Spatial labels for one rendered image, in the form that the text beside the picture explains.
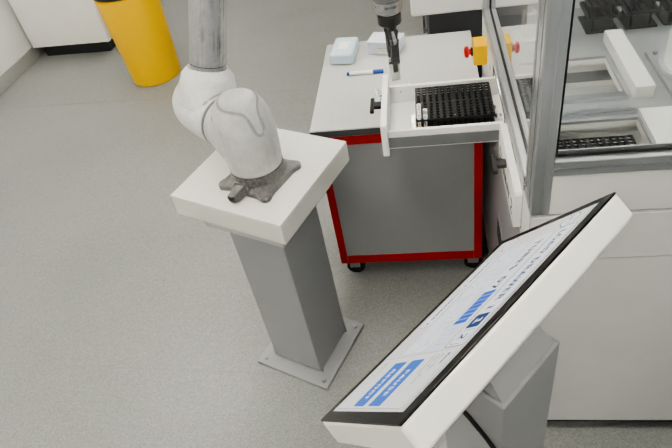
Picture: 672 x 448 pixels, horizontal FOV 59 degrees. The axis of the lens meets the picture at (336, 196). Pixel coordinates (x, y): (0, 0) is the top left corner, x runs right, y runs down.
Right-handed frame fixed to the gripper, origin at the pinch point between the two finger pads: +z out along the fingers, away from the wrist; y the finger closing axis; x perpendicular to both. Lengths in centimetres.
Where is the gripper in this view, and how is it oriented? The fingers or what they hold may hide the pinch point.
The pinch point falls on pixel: (394, 69)
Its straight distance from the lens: 202.8
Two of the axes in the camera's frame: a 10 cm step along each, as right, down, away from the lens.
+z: 1.5, 7.5, 6.5
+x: 9.8, -2.0, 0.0
